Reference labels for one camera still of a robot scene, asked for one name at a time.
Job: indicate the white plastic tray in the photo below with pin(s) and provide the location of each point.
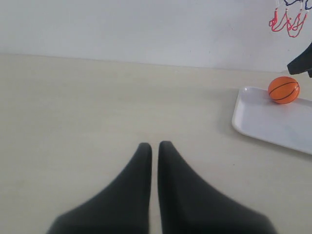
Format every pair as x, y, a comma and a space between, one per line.
257, 116

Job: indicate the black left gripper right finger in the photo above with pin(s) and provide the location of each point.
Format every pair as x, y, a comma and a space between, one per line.
189, 205

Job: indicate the small orange basketball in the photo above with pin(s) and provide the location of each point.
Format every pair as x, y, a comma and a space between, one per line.
284, 90

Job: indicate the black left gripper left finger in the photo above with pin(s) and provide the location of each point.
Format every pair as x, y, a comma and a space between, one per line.
121, 208

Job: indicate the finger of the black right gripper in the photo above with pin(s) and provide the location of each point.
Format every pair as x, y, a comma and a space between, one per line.
302, 63

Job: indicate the red white basketball net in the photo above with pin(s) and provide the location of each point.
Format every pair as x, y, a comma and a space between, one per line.
290, 16

